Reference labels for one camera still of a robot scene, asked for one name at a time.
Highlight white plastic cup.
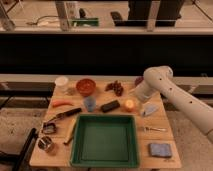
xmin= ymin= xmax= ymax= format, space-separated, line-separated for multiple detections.
xmin=55 ymin=76 xmax=69 ymax=92

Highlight small metal cookie cutter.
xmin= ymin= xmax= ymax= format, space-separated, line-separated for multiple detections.
xmin=42 ymin=123 xmax=57 ymax=134

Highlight purple bowl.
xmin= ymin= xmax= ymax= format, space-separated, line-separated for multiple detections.
xmin=135 ymin=76 xmax=143 ymax=86

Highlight orange red bowl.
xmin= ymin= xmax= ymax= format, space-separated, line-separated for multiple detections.
xmin=76 ymin=78 xmax=96 ymax=97

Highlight black rectangular block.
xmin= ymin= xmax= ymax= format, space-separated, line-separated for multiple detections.
xmin=100 ymin=100 xmax=120 ymax=113

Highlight wooden spatula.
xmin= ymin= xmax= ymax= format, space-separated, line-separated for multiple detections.
xmin=63 ymin=118 xmax=77 ymax=145

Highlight silver fork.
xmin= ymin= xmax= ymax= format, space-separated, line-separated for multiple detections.
xmin=139 ymin=126 xmax=167 ymax=132

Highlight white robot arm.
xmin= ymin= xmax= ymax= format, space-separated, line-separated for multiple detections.
xmin=134 ymin=66 xmax=213 ymax=143

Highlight green plastic tray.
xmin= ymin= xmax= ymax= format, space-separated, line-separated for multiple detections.
xmin=70 ymin=114 xmax=140 ymax=168

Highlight yellow red apple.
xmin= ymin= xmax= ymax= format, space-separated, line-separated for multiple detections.
xmin=124 ymin=99 xmax=135 ymax=112

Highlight black handled knife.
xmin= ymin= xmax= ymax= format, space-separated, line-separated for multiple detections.
xmin=47 ymin=108 xmax=82 ymax=122

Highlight blue sponge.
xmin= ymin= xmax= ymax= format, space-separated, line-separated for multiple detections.
xmin=149 ymin=143 xmax=172 ymax=158

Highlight blue plastic cup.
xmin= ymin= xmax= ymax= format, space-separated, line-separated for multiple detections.
xmin=84 ymin=96 xmax=96 ymax=112

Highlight grey blue crumpled cloth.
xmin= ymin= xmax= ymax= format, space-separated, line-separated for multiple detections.
xmin=140 ymin=103 xmax=159 ymax=117

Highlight bunch of dark grapes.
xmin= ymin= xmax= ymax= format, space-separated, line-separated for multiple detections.
xmin=105 ymin=81 xmax=124 ymax=96

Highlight orange carrot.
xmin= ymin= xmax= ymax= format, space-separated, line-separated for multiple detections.
xmin=51 ymin=100 xmax=73 ymax=107

